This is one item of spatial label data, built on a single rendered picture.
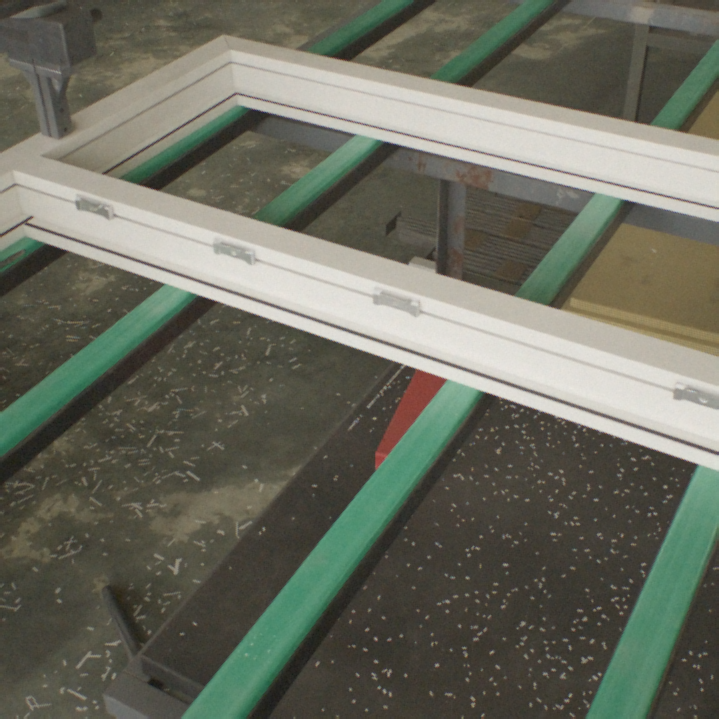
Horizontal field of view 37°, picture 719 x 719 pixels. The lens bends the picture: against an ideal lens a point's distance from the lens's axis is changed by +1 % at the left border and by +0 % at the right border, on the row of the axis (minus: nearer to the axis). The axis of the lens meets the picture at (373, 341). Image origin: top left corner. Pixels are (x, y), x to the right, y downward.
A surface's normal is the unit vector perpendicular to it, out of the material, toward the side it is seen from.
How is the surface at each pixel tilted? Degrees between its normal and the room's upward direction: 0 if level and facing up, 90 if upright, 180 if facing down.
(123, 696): 0
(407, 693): 0
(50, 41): 90
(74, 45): 90
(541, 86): 0
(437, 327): 90
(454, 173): 90
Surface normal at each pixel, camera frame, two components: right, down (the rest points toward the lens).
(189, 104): 0.87, 0.29
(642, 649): 0.00, -0.81
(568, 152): -0.50, 0.52
